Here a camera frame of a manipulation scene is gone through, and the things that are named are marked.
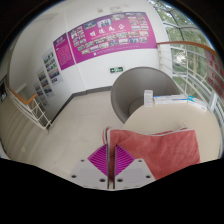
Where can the grey round tub chair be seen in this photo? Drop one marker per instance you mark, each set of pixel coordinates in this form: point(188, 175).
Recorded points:
point(133, 86)

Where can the coral pink towel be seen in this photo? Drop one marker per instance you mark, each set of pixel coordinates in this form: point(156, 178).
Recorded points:
point(160, 150)

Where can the green exit sign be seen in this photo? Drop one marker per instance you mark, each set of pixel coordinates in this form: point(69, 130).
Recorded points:
point(116, 69)

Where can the white stair railing orange handrail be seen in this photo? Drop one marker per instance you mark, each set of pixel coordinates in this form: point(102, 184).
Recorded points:
point(33, 110)

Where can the narrow magenta text poster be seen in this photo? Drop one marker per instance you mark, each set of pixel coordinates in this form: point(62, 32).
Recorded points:
point(64, 51)

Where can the small upright white box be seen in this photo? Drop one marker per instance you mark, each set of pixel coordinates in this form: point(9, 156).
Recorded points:
point(148, 98)

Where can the flat white blue box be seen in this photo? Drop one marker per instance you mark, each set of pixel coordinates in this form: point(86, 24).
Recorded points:
point(198, 104)
point(170, 100)

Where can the white-framed glass window wall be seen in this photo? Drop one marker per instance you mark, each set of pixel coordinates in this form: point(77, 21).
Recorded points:
point(186, 30)

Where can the large magenta photo poster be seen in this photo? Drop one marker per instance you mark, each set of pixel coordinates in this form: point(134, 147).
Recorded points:
point(113, 40)

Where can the white photo wall poster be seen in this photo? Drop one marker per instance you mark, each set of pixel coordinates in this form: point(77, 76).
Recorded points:
point(44, 82)
point(52, 66)
point(39, 94)

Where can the red and white warning sign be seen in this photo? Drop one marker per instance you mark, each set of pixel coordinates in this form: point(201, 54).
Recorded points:
point(216, 73)

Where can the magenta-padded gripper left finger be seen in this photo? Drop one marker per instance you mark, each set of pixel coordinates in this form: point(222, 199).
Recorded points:
point(95, 168)

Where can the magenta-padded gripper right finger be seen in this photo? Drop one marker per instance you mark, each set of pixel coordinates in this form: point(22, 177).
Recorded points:
point(128, 170)

